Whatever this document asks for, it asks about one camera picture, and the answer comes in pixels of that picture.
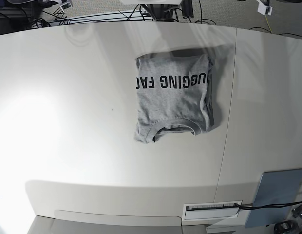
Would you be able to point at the grey T-shirt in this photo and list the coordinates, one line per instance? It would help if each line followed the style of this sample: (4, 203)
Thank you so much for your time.
(174, 95)

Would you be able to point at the robot base stand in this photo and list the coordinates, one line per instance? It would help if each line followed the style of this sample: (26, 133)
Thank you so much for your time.
(164, 12)

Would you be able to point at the blue-grey panel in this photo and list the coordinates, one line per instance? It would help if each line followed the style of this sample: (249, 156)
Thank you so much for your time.
(276, 187)

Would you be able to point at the white cable grommet tray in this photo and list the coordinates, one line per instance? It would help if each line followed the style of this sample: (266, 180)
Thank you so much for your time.
(210, 211)

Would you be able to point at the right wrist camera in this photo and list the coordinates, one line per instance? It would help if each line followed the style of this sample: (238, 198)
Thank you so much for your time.
(65, 4)

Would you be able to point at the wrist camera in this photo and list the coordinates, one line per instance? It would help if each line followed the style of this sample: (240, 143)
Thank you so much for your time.
(65, 4)
(264, 7)

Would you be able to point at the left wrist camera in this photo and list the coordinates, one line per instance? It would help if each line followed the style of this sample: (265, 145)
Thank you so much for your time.
(264, 7)

